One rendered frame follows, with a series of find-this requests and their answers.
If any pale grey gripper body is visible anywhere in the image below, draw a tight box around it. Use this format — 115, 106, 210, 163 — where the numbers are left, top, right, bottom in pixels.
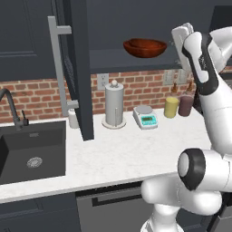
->
170, 22, 195, 73

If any brown wooden bowl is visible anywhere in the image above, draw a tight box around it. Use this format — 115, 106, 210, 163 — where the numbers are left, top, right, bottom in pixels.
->
122, 37, 168, 59

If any dark open cabinet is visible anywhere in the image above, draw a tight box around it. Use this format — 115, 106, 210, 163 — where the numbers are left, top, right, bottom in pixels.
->
85, 0, 212, 75

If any dark open cabinet door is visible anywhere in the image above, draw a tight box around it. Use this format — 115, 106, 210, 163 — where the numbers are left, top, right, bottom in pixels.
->
61, 0, 95, 142

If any dark closed cabinet door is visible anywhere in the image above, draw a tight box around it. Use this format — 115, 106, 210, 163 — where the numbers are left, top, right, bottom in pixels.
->
0, 0, 60, 83

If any dark lower cabinet door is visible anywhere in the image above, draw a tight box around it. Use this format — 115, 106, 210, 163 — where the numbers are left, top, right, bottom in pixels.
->
0, 192, 82, 232

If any maroon jar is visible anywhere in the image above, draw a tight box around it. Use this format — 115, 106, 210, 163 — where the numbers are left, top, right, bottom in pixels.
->
178, 94, 195, 118

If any yellow jar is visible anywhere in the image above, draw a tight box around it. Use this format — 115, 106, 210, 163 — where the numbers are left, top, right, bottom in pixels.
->
163, 96, 180, 119

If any white teal kitchen scale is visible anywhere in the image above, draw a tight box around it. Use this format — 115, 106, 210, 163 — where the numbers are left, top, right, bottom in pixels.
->
132, 104, 160, 131

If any white paper towel holder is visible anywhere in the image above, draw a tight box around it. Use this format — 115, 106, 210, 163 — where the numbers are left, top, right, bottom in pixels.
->
101, 79, 128, 131

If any small white container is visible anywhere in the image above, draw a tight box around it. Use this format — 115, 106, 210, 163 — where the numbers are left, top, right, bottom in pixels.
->
67, 108, 81, 130

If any black tap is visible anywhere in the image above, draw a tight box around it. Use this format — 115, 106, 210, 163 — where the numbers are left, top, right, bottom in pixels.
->
0, 88, 30, 131

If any black sink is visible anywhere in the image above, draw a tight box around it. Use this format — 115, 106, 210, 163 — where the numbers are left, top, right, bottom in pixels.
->
0, 120, 67, 186

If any grey dishwasher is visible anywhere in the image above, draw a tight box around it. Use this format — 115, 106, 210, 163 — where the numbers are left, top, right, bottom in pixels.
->
75, 180, 158, 232

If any white wall outlet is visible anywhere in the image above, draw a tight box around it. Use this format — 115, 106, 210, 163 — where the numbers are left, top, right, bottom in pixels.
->
176, 69, 189, 85
162, 70, 175, 86
96, 72, 110, 91

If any grey cabinet door handle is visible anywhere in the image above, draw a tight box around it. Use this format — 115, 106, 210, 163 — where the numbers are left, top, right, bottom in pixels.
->
47, 15, 80, 118

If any black dishwasher handle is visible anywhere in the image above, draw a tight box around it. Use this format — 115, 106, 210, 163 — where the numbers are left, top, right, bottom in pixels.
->
91, 188, 143, 208

